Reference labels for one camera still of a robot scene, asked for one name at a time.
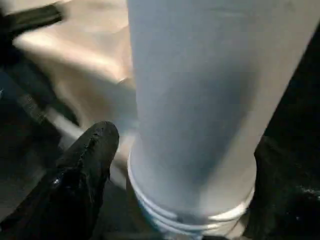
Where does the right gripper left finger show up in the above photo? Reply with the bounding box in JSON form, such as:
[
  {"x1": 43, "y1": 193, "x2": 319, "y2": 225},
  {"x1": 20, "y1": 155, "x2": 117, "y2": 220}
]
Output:
[{"x1": 0, "y1": 121, "x2": 121, "y2": 240}]

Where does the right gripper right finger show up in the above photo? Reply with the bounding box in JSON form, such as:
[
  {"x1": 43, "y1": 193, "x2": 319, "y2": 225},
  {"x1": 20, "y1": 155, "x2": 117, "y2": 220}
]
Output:
[{"x1": 242, "y1": 135, "x2": 320, "y2": 240}]

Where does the white plastic table leg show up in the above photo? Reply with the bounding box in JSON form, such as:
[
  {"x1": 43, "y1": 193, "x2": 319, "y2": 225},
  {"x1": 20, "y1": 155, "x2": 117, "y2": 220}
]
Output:
[{"x1": 125, "y1": 0, "x2": 320, "y2": 237}]

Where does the white plastic table top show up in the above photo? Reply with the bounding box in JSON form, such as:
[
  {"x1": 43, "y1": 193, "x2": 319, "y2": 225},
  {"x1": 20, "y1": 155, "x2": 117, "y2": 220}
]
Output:
[{"x1": 0, "y1": 0, "x2": 146, "y2": 193}]

